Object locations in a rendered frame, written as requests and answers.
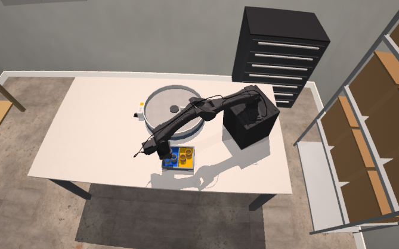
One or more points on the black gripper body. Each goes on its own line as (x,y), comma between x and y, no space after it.
(168,153)

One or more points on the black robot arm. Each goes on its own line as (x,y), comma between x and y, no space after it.
(207,110)

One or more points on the blue bin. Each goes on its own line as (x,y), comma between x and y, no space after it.
(175,150)

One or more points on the yellow bin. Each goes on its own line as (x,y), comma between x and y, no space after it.
(188,162)

